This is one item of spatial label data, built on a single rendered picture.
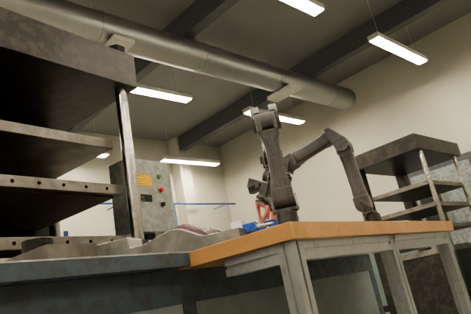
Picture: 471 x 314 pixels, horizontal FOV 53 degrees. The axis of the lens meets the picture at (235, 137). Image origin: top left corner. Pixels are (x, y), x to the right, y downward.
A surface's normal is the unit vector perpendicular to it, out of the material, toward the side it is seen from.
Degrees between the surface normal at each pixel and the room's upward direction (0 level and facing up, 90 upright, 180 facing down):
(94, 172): 90
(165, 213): 90
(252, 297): 90
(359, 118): 90
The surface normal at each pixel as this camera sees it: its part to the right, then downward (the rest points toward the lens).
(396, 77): -0.72, -0.10
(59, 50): 0.77, -0.34
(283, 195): -0.11, -0.30
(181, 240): -0.36, -0.25
